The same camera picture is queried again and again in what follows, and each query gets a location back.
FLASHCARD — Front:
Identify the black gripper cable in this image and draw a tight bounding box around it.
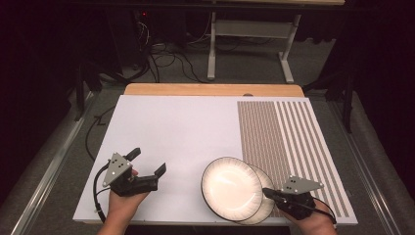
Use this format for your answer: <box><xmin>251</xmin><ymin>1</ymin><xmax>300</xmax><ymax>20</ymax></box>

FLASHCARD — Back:
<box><xmin>93</xmin><ymin>161</ymin><xmax>112</xmax><ymax>224</ymax></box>
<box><xmin>287</xmin><ymin>196</ymin><xmax>338</xmax><ymax>225</ymax></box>

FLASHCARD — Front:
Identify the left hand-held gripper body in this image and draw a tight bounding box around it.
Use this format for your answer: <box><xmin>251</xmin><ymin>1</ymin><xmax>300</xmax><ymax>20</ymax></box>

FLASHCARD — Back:
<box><xmin>102</xmin><ymin>152</ymin><xmax>160</xmax><ymax>198</ymax></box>

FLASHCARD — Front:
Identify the black floor cable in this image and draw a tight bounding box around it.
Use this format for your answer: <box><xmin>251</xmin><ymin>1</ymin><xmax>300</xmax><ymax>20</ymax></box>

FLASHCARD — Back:
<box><xmin>84</xmin><ymin>104</ymin><xmax>116</xmax><ymax>163</ymax></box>

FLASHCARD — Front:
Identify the black stand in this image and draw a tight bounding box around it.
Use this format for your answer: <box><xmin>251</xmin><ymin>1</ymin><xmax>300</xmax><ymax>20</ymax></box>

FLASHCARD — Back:
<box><xmin>72</xmin><ymin>62</ymin><xmax>104</xmax><ymax>122</ymax></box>
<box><xmin>301</xmin><ymin>70</ymin><xmax>356</xmax><ymax>134</ymax></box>

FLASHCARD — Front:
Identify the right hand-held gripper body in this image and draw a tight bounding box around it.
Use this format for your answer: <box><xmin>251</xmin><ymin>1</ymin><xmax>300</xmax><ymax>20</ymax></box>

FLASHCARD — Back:
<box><xmin>275</xmin><ymin>175</ymin><xmax>325</xmax><ymax>220</ymax></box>

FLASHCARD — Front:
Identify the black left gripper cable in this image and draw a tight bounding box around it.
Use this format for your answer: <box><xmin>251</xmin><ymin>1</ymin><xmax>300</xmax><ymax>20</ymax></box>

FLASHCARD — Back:
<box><xmin>93</xmin><ymin>161</ymin><xmax>112</xmax><ymax>224</ymax></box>

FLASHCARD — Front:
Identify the white metal desk frame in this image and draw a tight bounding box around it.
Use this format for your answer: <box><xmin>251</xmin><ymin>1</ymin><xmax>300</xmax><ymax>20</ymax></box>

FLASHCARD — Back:
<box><xmin>207</xmin><ymin>0</ymin><xmax>346</xmax><ymax>84</ymax></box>

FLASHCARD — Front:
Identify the white plate with dark rim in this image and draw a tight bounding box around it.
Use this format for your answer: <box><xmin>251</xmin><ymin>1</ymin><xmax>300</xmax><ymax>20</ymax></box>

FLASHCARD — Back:
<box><xmin>200</xmin><ymin>156</ymin><xmax>264</xmax><ymax>223</ymax></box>
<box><xmin>236</xmin><ymin>163</ymin><xmax>277</xmax><ymax>226</ymax></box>

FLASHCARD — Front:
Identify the person's right hand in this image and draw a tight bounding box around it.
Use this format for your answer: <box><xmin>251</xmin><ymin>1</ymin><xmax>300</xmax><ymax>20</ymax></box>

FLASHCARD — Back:
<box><xmin>281</xmin><ymin>199</ymin><xmax>338</xmax><ymax>235</ymax></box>

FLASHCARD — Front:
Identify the black box with red light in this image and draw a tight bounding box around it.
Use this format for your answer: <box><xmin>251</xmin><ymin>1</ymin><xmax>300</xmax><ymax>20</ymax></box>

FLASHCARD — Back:
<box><xmin>131</xmin><ymin>9</ymin><xmax>153</xmax><ymax>67</ymax></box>

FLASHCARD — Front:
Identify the metal floor rail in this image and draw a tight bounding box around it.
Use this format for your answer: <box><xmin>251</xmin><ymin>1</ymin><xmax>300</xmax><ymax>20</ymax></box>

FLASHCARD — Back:
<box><xmin>329</xmin><ymin>101</ymin><xmax>402</xmax><ymax>235</ymax></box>
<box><xmin>9</xmin><ymin>91</ymin><xmax>99</xmax><ymax>235</ymax></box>

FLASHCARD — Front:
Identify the person's left hand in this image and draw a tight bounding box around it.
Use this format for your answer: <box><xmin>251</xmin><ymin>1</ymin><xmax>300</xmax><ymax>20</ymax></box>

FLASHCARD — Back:
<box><xmin>106</xmin><ymin>168</ymin><xmax>151</xmax><ymax>225</ymax></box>

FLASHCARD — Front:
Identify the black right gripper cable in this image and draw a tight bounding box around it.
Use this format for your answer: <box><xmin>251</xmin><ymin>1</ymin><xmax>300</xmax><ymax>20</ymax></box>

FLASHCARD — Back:
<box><xmin>287</xmin><ymin>196</ymin><xmax>338</xmax><ymax>225</ymax></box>

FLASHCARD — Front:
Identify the brown striped placemat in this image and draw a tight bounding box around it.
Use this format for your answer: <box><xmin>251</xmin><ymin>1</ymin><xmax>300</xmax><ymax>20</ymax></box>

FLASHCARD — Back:
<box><xmin>237</xmin><ymin>100</ymin><xmax>350</xmax><ymax>219</ymax></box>

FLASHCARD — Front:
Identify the tangle of black cables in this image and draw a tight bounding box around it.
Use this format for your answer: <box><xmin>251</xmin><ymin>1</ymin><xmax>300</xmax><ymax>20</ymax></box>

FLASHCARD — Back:
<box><xmin>130</xmin><ymin>19</ymin><xmax>209</xmax><ymax>84</ymax></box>

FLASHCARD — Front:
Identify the white board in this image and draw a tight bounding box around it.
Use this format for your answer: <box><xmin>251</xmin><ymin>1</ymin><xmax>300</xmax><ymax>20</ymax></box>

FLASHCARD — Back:
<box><xmin>71</xmin><ymin>94</ymin><xmax>359</xmax><ymax>227</ymax></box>

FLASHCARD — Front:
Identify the wooden table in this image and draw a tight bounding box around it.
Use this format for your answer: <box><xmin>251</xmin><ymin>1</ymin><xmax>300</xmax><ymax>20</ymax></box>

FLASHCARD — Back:
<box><xmin>123</xmin><ymin>82</ymin><xmax>305</xmax><ymax>98</ymax></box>

